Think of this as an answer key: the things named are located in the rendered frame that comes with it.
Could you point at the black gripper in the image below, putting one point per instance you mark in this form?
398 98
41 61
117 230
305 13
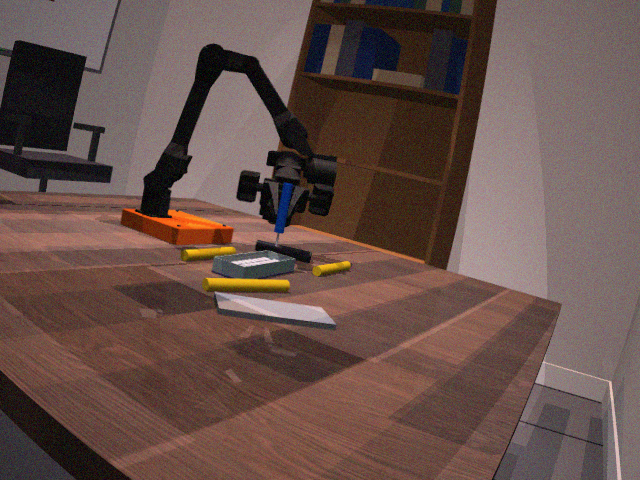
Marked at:
286 172

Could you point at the white flat rectangular slab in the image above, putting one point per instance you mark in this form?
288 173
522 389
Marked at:
273 311

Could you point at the grey keyboard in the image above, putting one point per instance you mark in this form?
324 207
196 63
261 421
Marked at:
253 265

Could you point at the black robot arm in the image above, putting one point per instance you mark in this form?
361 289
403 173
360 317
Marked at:
212 60

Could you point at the blue stylus with grey tip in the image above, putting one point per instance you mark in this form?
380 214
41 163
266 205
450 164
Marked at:
283 210

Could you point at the dark grey cylinder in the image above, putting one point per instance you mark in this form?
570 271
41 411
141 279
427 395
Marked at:
300 255

